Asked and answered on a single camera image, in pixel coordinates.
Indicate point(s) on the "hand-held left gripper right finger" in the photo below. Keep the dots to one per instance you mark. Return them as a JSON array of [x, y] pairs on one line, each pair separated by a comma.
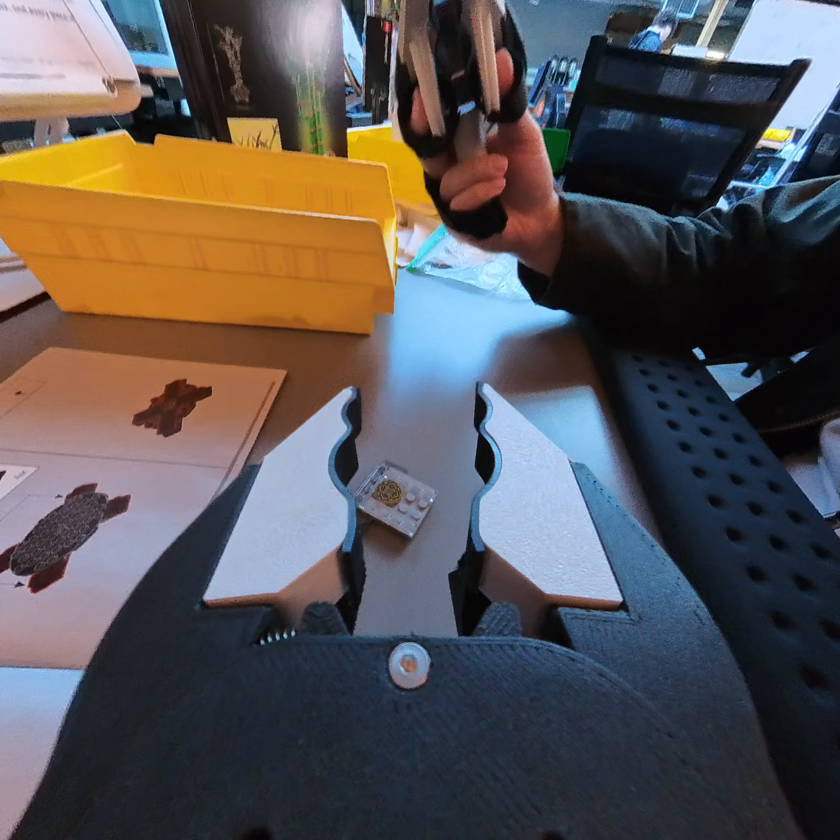
[[544, 525]]

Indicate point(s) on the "person's torso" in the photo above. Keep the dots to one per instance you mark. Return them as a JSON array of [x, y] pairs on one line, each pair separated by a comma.
[[787, 407]]

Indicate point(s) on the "person's right hand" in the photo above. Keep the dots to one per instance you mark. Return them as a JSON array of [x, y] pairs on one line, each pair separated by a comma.
[[531, 197]]

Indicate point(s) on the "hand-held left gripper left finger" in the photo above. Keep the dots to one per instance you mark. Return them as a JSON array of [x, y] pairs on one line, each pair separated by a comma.
[[282, 525]]

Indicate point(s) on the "black perforated pad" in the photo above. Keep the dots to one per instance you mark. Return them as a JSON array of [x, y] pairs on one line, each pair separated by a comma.
[[754, 558]]

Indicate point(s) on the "person's right forearm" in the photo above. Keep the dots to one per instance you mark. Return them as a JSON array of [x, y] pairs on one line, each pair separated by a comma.
[[689, 275]]

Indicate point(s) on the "yellow plastic parts bin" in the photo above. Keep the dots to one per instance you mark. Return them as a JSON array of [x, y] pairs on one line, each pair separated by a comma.
[[387, 164], [197, 249]]

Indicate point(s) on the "grey desk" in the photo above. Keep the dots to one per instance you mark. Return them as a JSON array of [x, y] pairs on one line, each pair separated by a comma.
[[426, 367]]

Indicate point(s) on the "narrow black box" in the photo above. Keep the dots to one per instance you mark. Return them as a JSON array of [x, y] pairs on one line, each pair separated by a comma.
[[379, 59]]

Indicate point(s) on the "wooden clipboard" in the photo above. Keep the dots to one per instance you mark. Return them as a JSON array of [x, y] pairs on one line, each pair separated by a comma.
[[65, 105]]

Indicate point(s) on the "black toy set box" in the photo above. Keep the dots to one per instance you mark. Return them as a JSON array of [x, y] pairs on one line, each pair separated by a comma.
[[262, 65]]

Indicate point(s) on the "printed instruction sheet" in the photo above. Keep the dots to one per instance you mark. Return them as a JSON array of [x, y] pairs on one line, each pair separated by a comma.
[[52, 46]]

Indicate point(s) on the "instruction booklet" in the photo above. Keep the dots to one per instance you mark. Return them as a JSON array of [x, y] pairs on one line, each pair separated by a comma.
[[98, 426]]

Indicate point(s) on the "crumpled clear plastic bag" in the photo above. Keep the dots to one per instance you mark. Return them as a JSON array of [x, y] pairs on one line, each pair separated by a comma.
[[472, 262]]

